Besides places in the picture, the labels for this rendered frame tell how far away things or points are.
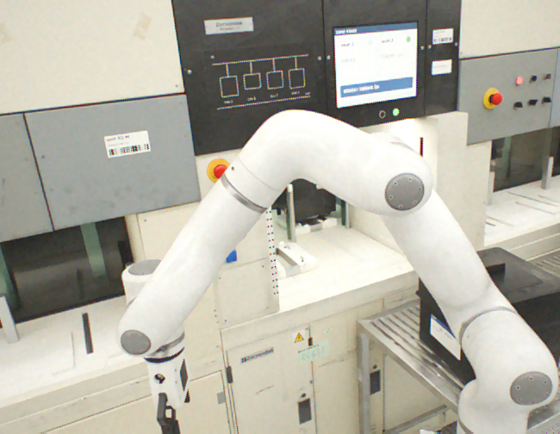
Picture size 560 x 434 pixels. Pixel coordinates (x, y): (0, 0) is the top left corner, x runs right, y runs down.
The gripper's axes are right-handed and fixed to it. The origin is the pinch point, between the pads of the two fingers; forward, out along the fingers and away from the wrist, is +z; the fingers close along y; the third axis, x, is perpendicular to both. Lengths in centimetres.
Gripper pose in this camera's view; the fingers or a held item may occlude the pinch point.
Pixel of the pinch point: (177, 415)
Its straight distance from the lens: 100.3
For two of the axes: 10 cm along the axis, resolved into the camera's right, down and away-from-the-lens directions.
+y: 0.0, -3.5, 9.4
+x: -10.0, 0.8, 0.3
